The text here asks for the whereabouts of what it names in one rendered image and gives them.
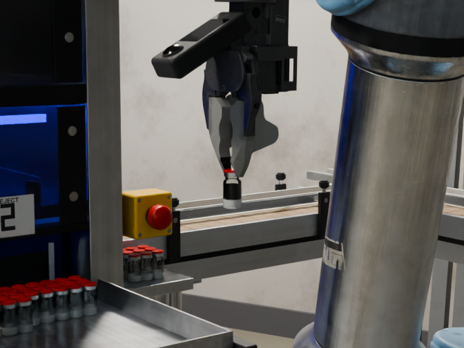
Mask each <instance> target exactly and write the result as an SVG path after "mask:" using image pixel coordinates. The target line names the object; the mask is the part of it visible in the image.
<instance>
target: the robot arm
mask: <svg viewBox="0 0 464 348"><path fill-rule="evenodd" d="M214 2H229V11H228V12H220V13H219V14H217V15H215V16H214V17H213V18H211V19H209V20H208V21H207V22H205V23H203V24H202V25H201V26H199V27H198V28H196V29H195V30H193V31H192V32H190V33H188V34H187V35H186V36H184V37H182V38H181V39H180V40H178V41H176V42H175V43H174V44H172V45H171V46H169V47H167V48H166V49H165V50H163V51H161V52H160V53H159V54H157V55H155V56H154V57H153V58H152V59H151V63H152V65H153V67H154V70H155V72H156V74H157V76H158V77H165V78H173V79H182V78H183V77H185V76H187V75H188V74H189V73H191V72H192V71H194V70H195V69H196V68H198V67H199V66H201V65H202V64H204V63H205V62H206V68H205V69H204V83H203V87H202V103H203V109H204V116H205V120H206V128H207V129H208V130H209V135H210V138H211V143H212V145H213V148H214V151H215V154H216V156H217V159H218V162H219V163H220V166H221V168H222V170H223V172H224V169H226V168H231V165H232V167H233V169H234V171H235V174H236V175H237V177H244V174H245V173H246V171H247V169H248V166H249V162H250V160H251V155H252V154H253V153H254V152H256V151H258V150H260V149H262V148H265V147H267V146H270V145H272V144H274V143H275V142H276V141H277V140H278V136H279V132H278V127H277V126H276V125H275V124H272V123H271V122H269V121H267V120H266V119H265V117H264V105H263V103H262V94H265V95H268V94H279V93H280V92H288V91H295V90H297V65H298V47H297V46H289V0H214ZM316 2H317V3H318V5H319V6H320V7H321V8H322V9H324V10H326V11H328V12H330V13H331V27H330V28H331V31H332V33H333V34H334V35H335V36H336V38H337V39H338V40H339V42H340V43H341V44H342V45H343V46H344V47H345V49H346V50H347V52H348V60H347V69H346V75H345V86H344V92H343V98H342V108H341V114H340V124H339V130H338V140H337V146H336V156H335V162H334V168H333V178H332V184H331V195H330V200H329V210H328V216H327V227H326V232H325V242H324V248H323V255H322V264H321V270H320V281H319V287H318V297H317V303H316V313H315V319H314V322H312V323H311V324H309V325H307V326H306V327H304V328H303V329H302V330H301V331H300V332H299V333H298V334H297V336H296V337H295V339H294V342H293V347H292V348H427V347H426V346H425V345H424V344H423V343H422V342H421V341H420V336H421V329H422V324H423V317H424V313H425V306H426V302H427V294H428V291H429V284H430V279H431V275H432V267H433V263H434V256H435V252H436V245H437V241H438V234H439V229H440V225H441V218H442V214H443V207H444V203H445V195H446V191H447V184H448V179H449V176H450V169H451V164H452V157H453V153H454V146H455V141H456V134H457V130H458V123H459V119H460V114H461V107H462V103H463V96H464V0H316ZM290 59H293V81H289V65H290ZM230 92H231V95H228V94H229V93H230ZM230 147H232V156H231V154H230V149H229V148H230ZM430 348H464V327H453V328H446V329H443V330H440V331H437V332H436V333H435V334H434V337H433V341H431V342H430Z"/></svg>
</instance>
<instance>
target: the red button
mask: <svg viewBox="0 0 464 348"><path fill-rule="evenodd" d="M172 220H173V215H172V212H171V210H170V209H169V208H168V207H167V206H164V205H161V204H156V205H154V206H152V207H151V208H150V210H149V211H148V215H147V221H148V224H149V226H150V227H151V228H153V229H157V230H164V229H166V228H168V227H169V226H170V224H171V222H172Z"/></svg>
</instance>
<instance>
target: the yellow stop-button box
mask: <svg viewBox="0 0 464 348"><path fill-rule="evenodd" d="M156 204H161V205H164V206H167V207H168V208H169V209H170V210H171V212H172V193H171V192H169V191H163V190H159V189H156V188H152V187H142V188H130V189H123V190H122V227H123V236H126V237H128V238H132V239H135V240H140V239H145V238H154V237H159V236H165V235H171V234H172V223H171V224H170V226H169V227H168V228H166V229H164V230H157V229H153V228H151V227H150V226H149V224H148V221H147V215H148V211H149V210H150V208H151V207H152V206H154V205H156Z"/></svg>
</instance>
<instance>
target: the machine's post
mask: <svg viewBox="0 0 464 348"><path fill-rule="evenodd" d="M81 26H82V61H83V81H82V83H81V84H85V85H86V104H85V105H86V162H87V196H88V222H89V230H83V231H73V232H70V237H71V268H72V276H81V278H85V279H89V282H96V283H97V282H98V279H102V280H105V281H107V282H110V283H113V284H116V285H117V286H120V287H123V288H124V272H123V227H122V139H121V93H120V48H119V0H81Z"/></svg>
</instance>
